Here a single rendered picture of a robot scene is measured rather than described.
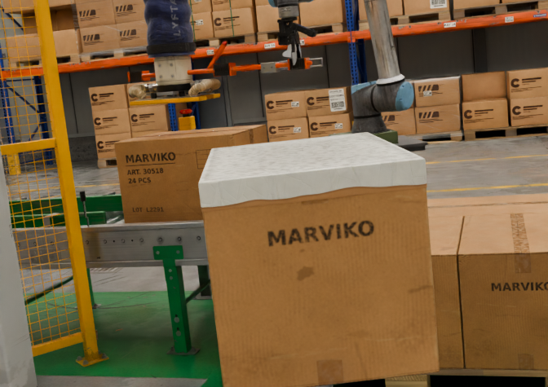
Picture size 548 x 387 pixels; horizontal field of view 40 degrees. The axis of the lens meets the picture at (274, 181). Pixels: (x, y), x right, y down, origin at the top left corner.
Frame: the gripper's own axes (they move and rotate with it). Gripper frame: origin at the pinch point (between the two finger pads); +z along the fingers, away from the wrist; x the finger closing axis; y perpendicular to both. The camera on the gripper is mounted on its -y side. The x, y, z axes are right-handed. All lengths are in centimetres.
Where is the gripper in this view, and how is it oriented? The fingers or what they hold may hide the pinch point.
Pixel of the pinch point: (298, 63)
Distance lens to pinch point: 340.3
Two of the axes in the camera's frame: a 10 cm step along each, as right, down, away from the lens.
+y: -9.6, 0.5, 2.9
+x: -2.8, 1.7, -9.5
